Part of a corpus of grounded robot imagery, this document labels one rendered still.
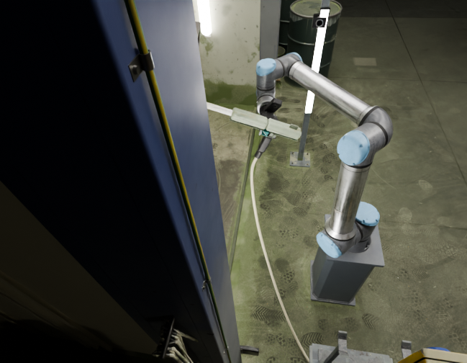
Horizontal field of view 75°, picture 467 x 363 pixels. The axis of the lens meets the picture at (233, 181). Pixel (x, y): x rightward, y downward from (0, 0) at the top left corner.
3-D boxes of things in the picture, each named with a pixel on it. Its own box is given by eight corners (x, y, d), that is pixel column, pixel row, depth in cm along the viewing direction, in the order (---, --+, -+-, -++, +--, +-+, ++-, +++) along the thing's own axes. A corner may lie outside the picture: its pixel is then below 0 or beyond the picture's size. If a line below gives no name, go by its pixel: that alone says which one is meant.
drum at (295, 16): (280, 69, 425) (285, -1, 358) (320, 65, 427) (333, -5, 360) (288, 93, 387) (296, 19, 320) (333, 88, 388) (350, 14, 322)
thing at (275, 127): (280, 159, 147) (303, 124, 130) (280, 166, 144) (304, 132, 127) (181, 131, 137) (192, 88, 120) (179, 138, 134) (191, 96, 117)
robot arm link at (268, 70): (270, 53, 145) (270, 78, 154) (251, 61, 141) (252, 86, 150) (283, 60, 139) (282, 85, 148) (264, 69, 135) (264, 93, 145)
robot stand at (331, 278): (350, 266, 233) (376, 219, 185) (355, 306, 213) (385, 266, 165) (310, 261, 237) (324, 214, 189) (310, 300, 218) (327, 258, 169)
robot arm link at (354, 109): (413, 119, 113) (291, 45, 148) (391, 133, 109) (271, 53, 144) (400, 142, 123) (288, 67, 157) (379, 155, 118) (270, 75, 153)
